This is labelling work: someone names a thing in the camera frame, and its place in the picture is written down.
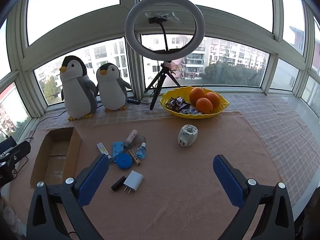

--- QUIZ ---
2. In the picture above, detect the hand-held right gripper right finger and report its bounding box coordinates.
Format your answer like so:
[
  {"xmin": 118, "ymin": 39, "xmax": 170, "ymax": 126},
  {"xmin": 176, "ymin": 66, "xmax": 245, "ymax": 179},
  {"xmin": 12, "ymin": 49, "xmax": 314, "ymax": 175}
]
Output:
[{"xmin": 213, "ymin": 154, "xmax": 295, "ymax": 240}]

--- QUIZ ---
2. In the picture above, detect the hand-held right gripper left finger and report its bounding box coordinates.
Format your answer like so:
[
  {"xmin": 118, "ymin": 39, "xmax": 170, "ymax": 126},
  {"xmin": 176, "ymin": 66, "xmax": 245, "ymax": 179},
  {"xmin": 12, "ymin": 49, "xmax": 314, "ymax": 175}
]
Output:
[{"xmin": 26, "ymin": 153, "xmax": 110, "ymax": 240}]

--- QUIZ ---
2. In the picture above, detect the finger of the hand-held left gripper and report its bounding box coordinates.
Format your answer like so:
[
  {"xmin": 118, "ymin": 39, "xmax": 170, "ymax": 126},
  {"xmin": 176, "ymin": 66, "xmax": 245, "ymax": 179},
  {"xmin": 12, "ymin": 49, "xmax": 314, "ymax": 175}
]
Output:
[
  {"xmin": 4, "ymin": 141, "xmax": 32, "ymax": 167},
  {"xmin": 0, "ymin": 136, "xmax": 17, "ymax": 155}
]

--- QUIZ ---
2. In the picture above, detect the black lipstick tube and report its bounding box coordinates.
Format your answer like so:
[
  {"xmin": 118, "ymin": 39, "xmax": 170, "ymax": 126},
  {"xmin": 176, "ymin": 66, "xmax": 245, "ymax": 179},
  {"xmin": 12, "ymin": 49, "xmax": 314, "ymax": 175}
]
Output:
[{"xmin": 111, "ymin": 176, "xmax": 126, "ymax": 192}]

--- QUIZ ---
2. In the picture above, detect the cardboard box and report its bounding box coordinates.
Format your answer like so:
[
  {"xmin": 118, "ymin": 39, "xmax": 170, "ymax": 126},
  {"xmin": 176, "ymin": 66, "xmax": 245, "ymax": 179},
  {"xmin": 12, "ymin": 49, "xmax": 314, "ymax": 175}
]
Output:
[{"xmin": 30, "ymin": 127, "xmax": 82, "ymax": 189}]

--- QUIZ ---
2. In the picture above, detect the white USB charger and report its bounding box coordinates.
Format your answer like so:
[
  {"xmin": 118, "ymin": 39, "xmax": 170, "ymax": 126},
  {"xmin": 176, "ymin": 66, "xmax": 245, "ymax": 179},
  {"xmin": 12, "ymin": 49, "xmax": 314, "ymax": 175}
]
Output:
[{"xmin": 124, "ymin": 170, "xmax": 144, "ymax": 194}]

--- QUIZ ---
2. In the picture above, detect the grey spoon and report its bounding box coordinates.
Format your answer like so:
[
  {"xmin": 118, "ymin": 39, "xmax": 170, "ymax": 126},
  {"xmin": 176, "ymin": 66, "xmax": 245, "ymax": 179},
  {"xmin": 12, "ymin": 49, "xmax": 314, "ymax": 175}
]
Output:
[{"xmin": 110, "ymin": 135, "xmax": 147, "ymax": 161}]

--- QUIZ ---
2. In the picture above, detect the white round plug adapter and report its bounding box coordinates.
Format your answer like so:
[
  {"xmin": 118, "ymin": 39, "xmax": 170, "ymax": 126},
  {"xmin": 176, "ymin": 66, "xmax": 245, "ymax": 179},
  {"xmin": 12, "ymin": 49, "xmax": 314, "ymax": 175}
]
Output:
[{"xmin": 178, "ymin": 124, "xmax": 198, "ymax": 148}]

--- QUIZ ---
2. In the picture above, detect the white patterned lighter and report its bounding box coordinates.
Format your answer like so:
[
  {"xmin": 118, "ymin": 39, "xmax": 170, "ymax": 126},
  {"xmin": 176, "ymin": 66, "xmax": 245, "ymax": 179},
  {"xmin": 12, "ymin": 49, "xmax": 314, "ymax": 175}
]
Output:
[{"xmin": 97, "ymin": 142, "xmax": 112, "ymax": 159}]

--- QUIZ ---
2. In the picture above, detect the blue round lid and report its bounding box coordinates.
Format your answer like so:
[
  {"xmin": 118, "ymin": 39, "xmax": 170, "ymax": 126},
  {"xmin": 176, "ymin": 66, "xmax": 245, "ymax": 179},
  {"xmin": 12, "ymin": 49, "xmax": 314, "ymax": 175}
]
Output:
[{"xmin": 116, "ymin": 153, "xmax": 134, "ymax": 170}]

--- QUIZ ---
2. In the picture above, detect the blue folding phone stand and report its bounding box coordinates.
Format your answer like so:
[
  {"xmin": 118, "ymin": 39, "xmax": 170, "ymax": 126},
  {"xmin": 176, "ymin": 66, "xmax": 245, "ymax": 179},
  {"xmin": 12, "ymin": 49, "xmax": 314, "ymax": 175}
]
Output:
[{"xmin": 112, "ymin": 141, "xmax": 125, "ymax": 158}]

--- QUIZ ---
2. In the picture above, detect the person's patterned fleece clothing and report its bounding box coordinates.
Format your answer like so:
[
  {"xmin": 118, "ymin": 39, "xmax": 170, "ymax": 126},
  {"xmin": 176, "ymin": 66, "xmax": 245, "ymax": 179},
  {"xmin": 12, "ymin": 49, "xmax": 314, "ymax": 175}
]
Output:
[{"xmin": 0, "ymin": 196, "xmax": 27, "ymax": 240}]

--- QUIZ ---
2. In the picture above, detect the wooden clothespin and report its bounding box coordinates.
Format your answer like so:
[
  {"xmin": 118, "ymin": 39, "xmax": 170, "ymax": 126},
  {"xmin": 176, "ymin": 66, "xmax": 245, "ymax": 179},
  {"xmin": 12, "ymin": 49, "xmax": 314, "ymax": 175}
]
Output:
[{"xmin": 128, "ymin": 149, "xmax": 142, "ymax": 166}]

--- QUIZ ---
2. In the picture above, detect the blue eye drop bottle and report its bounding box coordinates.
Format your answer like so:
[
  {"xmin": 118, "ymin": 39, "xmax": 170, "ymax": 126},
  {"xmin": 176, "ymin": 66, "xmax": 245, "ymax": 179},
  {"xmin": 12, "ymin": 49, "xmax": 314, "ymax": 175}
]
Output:
[{"xmin": 136, "ymin": 142, "xmax": 147, "ymax": 160}]

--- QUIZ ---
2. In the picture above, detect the white bottle with grey cap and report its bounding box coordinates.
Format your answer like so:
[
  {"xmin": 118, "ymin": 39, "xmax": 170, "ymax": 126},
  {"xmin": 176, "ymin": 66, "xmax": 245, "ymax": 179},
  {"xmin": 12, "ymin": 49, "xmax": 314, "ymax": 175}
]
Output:
[{"xmin": 125, "ymin": 129, "xmax": 139, "ymax": 146}]

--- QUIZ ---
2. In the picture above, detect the checked cloth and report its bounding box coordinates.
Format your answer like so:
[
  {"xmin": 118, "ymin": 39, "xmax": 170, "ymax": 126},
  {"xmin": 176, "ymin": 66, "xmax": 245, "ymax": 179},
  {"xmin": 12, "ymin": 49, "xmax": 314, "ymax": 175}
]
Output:
[{"xmin": 37, "ymin": 94, "xmax": 320, "ymax": 205}]

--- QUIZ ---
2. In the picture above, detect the yellow leaf-shaped bowl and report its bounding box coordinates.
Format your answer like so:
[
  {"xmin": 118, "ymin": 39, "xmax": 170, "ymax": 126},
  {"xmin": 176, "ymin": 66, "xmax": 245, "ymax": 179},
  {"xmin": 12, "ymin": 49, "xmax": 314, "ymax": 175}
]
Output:
[{"xmin": 159, "ymin": 86, "xmax": 230, "ymax": 119}]

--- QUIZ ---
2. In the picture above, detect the orange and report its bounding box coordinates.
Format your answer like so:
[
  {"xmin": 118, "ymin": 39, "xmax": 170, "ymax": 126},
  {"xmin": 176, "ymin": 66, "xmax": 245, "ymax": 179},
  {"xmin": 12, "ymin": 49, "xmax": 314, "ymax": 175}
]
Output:
[
  {"xmin": 189, "ymin": 87, "xmax": 206, "ymax": 105},
  {"xmin": 196, "ymin": 97, "xmax": 214, "ymax": 114},
  {"xmin": 205, "ymin": 92, "xmax": 221, "ymax": 108}
]

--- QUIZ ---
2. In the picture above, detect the large penguin plush toy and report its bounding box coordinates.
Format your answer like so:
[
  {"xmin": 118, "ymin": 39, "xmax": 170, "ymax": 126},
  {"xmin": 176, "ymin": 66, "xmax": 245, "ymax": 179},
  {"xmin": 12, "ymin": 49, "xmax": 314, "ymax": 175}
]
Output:
[{"xmin": 59, "ymin": 55, "xmax": 98, "ymax": 121}]

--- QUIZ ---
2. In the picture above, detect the small penguin plush toy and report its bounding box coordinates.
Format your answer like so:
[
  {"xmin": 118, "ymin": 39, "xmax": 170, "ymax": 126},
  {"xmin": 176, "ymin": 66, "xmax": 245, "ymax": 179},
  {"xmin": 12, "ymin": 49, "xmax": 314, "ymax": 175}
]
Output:
[{"xmin": 96, "ymin": 63, "xmax": 132, "ymax": 112}]

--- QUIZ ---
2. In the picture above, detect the pile of wrapped candies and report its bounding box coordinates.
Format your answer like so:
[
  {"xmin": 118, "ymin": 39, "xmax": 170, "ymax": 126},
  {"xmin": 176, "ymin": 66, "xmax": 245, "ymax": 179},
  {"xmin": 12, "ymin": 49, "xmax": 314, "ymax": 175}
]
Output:
[{"xmin": 166, "ymin": 96, "xmax": 203, "ymax": 115}]

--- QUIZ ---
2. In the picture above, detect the patterned paper tag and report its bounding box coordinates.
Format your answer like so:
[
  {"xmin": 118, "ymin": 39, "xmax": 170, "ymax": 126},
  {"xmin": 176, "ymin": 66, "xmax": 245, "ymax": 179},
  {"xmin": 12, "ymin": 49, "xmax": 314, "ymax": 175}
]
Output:
[{"xmin": 164, "ymin": 62, "xmax": 184, "ymax": 72}]

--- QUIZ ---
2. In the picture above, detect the black phone holder clamp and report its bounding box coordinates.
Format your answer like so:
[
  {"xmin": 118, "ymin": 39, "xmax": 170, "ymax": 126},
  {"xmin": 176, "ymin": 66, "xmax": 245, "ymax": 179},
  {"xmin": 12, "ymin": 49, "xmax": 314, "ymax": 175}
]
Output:
[{"xmin": 148, "ymin": 16, "xmax": 170, "ymax": 53}]

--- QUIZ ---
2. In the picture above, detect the white ring light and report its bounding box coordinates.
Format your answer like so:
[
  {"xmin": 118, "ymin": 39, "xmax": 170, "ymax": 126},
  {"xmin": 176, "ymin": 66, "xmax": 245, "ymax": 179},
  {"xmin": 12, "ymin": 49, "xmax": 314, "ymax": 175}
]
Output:
[{"xmin": 124, "ymin": 0, "xmax": 206, "ymax": 62}]

